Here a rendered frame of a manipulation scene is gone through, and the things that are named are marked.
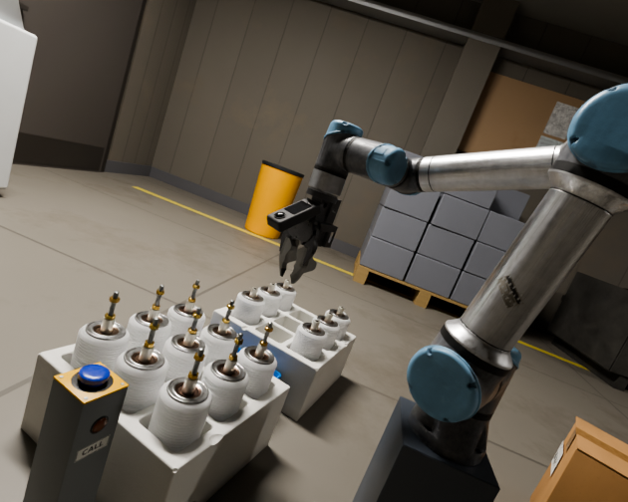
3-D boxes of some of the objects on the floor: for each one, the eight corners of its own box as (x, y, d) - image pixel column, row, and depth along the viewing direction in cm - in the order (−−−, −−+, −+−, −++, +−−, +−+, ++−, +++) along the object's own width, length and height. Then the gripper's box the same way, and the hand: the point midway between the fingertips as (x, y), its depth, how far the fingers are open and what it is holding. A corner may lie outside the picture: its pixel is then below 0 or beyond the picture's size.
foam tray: (268, 445, 100) (291, 386, 97) (146, 557, 65) (175, 471, 62) (164, 370, 115) (181, 316, 112) (19, 427, 80) (37, 352, 76)
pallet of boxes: (464, 304, 380) (514, 195, 358) (488, 333, 305) (554, 196, 283) (354, 262, 387) (398, 152, 365) (352, 280, 311) (407, 143, 290)
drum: (285, 237, 385) (307, 175, 373) (276, 243, 345) (301, 173, 333) (247, 223, 387) (268, 161, 375) (234, 226, 347) (257, 157, 335)
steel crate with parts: (650, 378, 356) (692, 308, 343) (742, 441, 265) (803, 348, 251) (532, 332, 370) (568, 262, 357) (580, 376, 279) (631, 284, 265)
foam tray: (340, 376, 149) (356, 336, 146) (296, 422, 113) (317, 370, 110) (259, 331, 163) (272, 292, 159) (197, 358, 127) (213, 310, 124)
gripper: (354, 204, 85) (321, 290, 89) (319, 189, 92) (290, 271, 96) (331, 196, 79) (296, 290, 83) (295, 182, 86) (264, 269, 90)
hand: (286, 274), depth 87 cm, fingers open, 3 cm apart
